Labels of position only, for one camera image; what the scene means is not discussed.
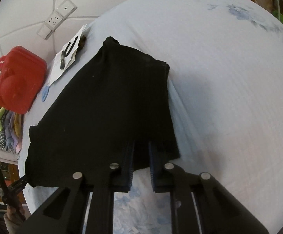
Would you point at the blue handled scissors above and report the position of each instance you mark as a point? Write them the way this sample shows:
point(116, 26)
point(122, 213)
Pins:
point(45, 93)

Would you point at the black white checkered cloth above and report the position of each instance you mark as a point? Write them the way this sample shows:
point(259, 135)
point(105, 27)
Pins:
point(2, 140)

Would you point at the green broom handle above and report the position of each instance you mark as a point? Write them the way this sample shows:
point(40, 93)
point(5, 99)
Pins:
point(277, 12)

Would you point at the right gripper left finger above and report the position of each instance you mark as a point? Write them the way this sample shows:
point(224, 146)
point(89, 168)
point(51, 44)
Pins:
point(83, 202)

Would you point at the black t-shirt with print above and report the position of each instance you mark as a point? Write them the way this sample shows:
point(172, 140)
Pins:
point(118, 102)

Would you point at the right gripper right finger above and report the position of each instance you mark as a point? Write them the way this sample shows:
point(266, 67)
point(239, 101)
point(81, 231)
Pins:
point(199, 203)

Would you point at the white wall socket strip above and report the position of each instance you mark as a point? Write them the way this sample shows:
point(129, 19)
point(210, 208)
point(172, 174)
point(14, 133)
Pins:
point(56, 18)

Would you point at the person's left hand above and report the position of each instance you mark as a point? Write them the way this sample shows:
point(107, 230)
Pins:
point(13, 217)

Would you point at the pink folded cloth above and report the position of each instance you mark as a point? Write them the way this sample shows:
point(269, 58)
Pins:
point(18, 145)

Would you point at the white paper sheets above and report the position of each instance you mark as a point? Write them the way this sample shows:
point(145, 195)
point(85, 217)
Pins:
point(55, 71)

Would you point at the black pen with lanyard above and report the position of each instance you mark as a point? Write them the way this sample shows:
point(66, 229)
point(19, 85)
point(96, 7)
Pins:
point(65, 53)

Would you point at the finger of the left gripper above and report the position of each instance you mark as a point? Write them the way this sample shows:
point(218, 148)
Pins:
point(18, 185)

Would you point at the yellow folded cloth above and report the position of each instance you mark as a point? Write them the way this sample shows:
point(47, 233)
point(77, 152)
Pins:
point(18, 124)

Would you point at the red hard-shell handbag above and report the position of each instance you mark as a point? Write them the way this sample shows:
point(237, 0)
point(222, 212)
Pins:
point(22, 75)

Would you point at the blue folded cloth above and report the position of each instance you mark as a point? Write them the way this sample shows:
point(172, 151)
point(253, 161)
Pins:
point(9, 139)

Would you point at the floral blue bedsheet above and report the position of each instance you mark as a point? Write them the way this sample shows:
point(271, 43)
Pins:
point(225, 89)

